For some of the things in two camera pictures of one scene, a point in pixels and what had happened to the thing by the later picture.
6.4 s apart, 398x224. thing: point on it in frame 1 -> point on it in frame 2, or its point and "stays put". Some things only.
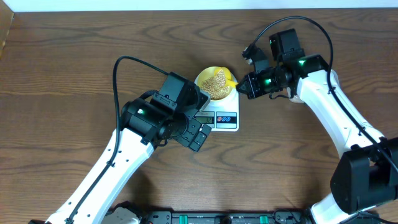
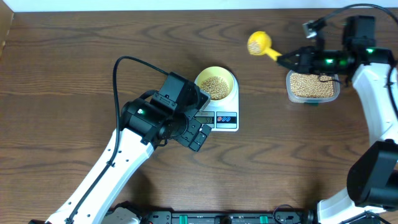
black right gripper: (254, 89) -> (307, 60)
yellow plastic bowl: (216, 81) stays put
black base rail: (226, 217) stays put
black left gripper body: (185, 130) stays put
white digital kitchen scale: (221, 115) stays put
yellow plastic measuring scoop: (224, 78) -> (259, 43)
